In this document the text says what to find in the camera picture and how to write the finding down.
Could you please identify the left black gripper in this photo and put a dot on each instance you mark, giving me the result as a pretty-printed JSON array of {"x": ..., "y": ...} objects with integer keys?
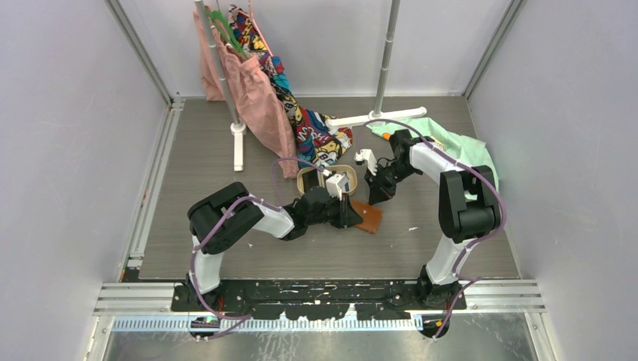
[{"x": 347, "y": 216}]

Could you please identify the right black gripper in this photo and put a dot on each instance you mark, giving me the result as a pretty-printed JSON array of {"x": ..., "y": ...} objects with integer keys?
[{"x": 378, "y": 193}]

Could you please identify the brown leather card holder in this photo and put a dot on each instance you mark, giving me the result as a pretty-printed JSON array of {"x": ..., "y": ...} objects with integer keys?
[{"x": 371, "y": 216}]

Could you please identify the beige oval card tray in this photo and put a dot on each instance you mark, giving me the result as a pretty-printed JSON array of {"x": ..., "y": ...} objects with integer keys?
[{"x": 310, "y": 177}]

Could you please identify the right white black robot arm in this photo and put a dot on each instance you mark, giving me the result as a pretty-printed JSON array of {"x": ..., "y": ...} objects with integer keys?
[{"x": 468, "y": 208}]

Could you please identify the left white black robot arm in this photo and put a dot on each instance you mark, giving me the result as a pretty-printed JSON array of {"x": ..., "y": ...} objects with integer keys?
[{"x": 218, "y": 221}]

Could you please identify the colourful comic print garment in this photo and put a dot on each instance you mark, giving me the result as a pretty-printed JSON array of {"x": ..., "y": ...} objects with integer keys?
[{"x": 315, "y": 142}]

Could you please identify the mint green garment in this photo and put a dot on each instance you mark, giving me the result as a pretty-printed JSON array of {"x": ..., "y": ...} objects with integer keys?
[{"x": 469, "y": 151}]

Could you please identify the left white rack stand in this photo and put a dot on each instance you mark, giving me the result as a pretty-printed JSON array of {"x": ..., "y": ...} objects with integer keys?
[{"x": 237, "y": 127}]

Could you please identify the white rack stand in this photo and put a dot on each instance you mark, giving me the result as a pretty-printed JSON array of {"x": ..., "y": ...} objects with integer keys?
[
  {"x": 237, "y": 127},
  {"x": 377, "y": 113}
]

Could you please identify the pink hanging garment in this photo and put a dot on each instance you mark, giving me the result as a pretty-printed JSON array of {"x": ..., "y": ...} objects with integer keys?
[{"x": 256, "y": 102}]

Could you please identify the right white rack stand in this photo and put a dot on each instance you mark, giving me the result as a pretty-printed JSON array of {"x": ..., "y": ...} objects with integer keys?
[{"x": 377, "y": 113}]

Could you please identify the green clothes hanger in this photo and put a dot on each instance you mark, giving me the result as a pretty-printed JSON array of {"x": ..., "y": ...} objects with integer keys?
[{"x": 226, "y": 32}]

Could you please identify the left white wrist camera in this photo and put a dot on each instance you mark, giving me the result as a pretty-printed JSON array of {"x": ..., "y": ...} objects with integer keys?
[{"x": 337, "y": 185}]

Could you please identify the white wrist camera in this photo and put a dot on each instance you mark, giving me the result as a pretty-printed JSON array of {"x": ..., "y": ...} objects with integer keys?
[
  {"x": 337, "y": 185},
  {"x": 366, "y": 157}
]

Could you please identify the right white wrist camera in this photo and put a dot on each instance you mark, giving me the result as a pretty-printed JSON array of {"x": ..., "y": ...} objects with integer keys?
[{"x": 366, "y": 157}]

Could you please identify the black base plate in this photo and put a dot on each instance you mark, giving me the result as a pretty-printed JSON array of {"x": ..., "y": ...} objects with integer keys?
[{"x": 316, "y": 300}]

